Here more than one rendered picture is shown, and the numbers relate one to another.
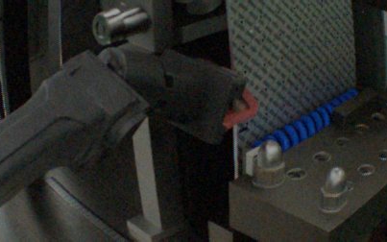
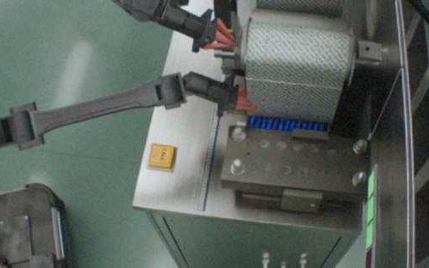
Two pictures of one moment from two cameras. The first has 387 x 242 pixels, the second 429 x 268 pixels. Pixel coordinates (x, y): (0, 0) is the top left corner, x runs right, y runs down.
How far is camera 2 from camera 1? 0.93 m
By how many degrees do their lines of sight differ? 49
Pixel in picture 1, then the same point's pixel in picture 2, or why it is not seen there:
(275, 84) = (269, 105)
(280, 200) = (229, 147)
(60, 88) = (144, 91)
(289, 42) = (281, 97)
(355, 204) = (242, 178)
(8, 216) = (188, 63)
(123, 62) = (188, 84)
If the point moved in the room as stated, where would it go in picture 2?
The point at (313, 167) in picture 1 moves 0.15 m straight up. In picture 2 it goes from (256, 145) to (257, 116)
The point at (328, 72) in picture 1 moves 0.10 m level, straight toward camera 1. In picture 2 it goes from (309, 113) to (278, 131)
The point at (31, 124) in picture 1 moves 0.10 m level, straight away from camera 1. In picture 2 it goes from (119, 102) to (144, 72)
